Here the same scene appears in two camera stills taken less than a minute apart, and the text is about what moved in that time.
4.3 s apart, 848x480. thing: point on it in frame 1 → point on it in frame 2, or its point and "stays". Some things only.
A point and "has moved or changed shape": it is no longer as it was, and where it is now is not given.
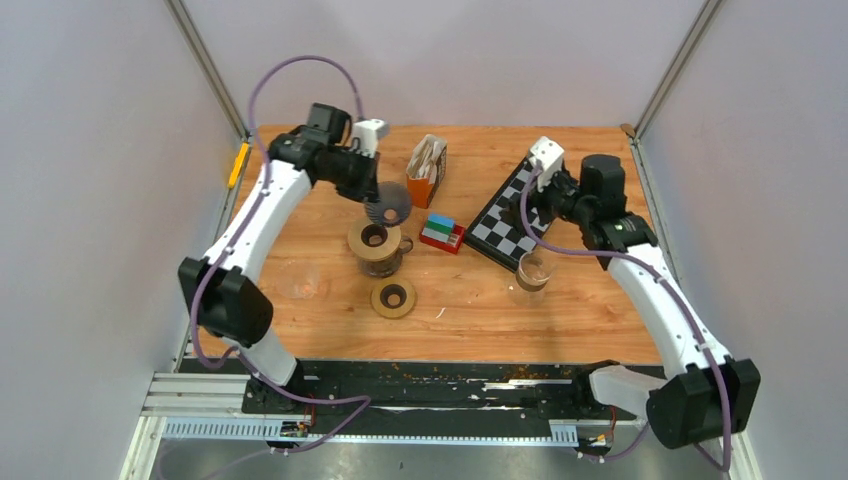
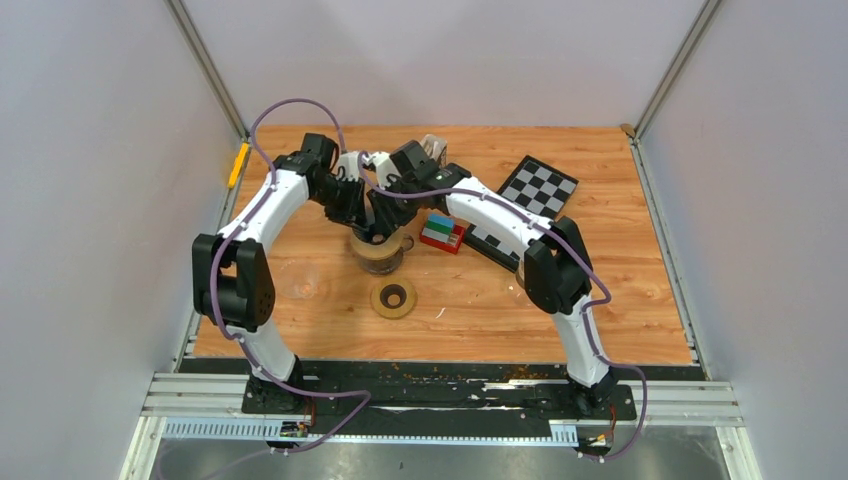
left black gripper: x=368 y=190 → x=356 y=212
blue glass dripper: x=393 y=204 has moved or changed shape
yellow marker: x=238 y=164 stays
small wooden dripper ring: x=393 y=297 stays
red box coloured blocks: x=442 y=231 stays
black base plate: x=350 y=397 stays
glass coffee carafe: x=387 y=267 stays
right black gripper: x=535 y=196 → x=387 y=213
